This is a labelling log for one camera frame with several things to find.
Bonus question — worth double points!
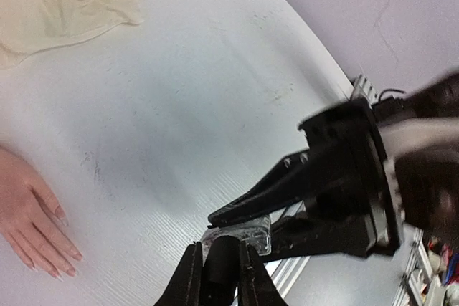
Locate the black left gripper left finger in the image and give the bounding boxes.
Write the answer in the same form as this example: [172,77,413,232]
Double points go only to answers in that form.
[154,242,203,306]

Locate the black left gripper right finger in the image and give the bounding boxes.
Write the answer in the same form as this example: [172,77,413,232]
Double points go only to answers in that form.
[239,242,287,306]

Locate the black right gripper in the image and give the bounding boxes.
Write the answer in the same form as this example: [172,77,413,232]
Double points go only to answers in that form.
[208,100,403,262]

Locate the black nail polish cap brush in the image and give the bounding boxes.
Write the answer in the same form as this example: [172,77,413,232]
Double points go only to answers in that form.
[200,236,240,305]

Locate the clear glitter nail polish bottle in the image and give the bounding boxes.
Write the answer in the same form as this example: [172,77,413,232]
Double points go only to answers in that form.
[200,215,271,258]

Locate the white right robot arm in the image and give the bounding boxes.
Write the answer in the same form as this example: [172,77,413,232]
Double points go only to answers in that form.
[208,71,458,261]

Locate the mannequin hand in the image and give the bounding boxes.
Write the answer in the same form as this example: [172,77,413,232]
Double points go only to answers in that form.
[1,148,82,279]

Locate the cream cloth garment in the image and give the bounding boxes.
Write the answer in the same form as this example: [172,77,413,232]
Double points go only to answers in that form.
[1,0,143,69]

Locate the aluminium front rail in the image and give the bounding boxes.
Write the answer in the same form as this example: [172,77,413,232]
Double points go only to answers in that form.
[265,73,381,298]

